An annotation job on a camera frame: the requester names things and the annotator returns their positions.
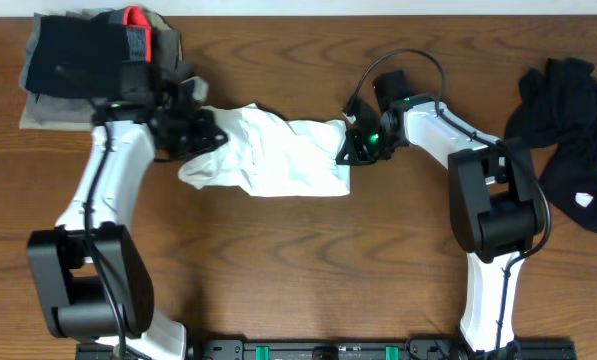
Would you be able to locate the white t-shirt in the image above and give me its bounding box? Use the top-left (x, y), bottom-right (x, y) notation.
top-left (178, 103), bottom-right (351, 197)

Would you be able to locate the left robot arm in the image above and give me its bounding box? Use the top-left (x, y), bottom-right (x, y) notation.
top-left (26, 63), bottom-right (228, 359)

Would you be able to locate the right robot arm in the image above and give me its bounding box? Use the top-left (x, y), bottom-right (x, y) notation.
top-left (336, 71), bottom-right (546, 358)

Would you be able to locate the folded black garment red band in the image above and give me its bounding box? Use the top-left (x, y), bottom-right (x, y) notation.
top-left (21, 6), bottom-right (153, 99)

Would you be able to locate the folded grey garment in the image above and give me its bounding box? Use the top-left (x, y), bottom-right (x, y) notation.
top-left (18, 7), bottom-right (198, 126)

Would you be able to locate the crumpled black garment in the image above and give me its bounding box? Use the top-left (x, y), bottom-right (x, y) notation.
top-left (505, 58), bottom-right (597, 233)

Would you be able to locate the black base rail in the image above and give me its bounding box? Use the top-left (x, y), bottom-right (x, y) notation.
top-left (75, 333), bottom-right (578, 360)

